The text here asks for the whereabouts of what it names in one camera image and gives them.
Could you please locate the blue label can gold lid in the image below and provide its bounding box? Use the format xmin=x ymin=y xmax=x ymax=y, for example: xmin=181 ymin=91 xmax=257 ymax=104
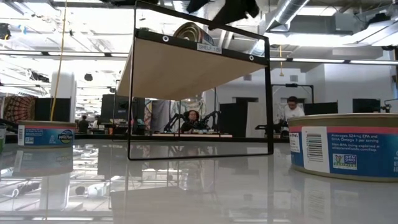
xmin=172 ymin=21 xmax=216 ymax=47
xmin=287 ymin=113 xmax=398 ymax=183
xmin=17 ymin=120 xmax=76 ymax=148

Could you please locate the wooden shelf with black frame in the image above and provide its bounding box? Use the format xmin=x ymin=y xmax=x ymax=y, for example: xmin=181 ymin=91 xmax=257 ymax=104
xmin=115 ymin=0 xmax=275 ymax=161

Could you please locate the clear glass jar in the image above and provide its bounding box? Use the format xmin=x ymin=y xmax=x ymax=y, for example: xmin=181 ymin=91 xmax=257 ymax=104
xmin=0 ymin=125 xmax=7 ymax=153

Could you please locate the black and white cabinet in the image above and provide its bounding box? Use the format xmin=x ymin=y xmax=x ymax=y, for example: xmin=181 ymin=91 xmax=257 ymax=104
xmin=218 ymin=96 xmax=259 ymax=139

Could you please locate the black monitor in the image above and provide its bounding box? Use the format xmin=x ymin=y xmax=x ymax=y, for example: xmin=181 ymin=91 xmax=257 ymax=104
xmin=352 ymin=98 xmax=381 ymax=114
xmin=303 ymin=101 xmax=339 ymax=116

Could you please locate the background wooden table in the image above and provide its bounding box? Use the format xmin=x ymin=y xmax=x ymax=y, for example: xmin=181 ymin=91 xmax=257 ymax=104
xmin=151 ymin=133 xmax=233 ymax=139

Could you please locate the white pillar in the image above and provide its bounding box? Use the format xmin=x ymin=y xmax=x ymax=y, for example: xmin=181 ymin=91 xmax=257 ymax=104
xmin=51 ymin=71 xmax=77 ymax=123

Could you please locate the black panel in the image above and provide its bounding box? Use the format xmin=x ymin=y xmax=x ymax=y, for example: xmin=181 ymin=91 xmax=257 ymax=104
xmin=34 ymin=97 xmax=72 ymax=123

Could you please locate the black stand frame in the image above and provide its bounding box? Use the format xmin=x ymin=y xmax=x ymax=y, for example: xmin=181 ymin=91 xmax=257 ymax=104
xmin=271 ymin=83 xmax=315 ymax=104

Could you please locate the yellow hanging power cord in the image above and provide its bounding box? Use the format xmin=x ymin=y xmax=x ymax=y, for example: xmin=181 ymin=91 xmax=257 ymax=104
xmin=49 ymin=0 xmax=68 ymax=122

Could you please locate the black table frame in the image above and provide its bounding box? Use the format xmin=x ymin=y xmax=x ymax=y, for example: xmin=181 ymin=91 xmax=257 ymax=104
xmin=0 ymin=118 xmax=290 ymax=144

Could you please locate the patterned wall tapestry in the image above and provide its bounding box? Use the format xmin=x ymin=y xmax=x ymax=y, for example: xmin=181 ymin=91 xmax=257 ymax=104
xmin=2 ymin=95 xmax=37 ymax=123

